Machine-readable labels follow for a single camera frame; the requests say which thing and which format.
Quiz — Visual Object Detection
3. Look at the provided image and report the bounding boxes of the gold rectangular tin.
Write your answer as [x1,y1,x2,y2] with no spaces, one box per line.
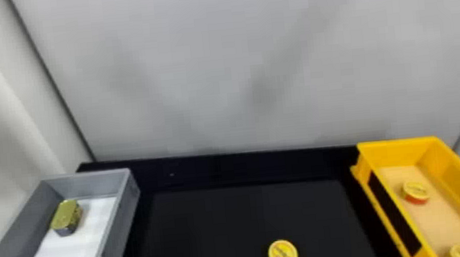
[47,198,84,239]

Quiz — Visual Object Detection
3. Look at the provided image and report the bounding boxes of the grey box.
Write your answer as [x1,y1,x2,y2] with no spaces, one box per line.
[0,167,147,257]

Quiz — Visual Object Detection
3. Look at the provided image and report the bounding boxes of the yellow box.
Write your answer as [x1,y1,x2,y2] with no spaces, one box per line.
[348,133,460,257]

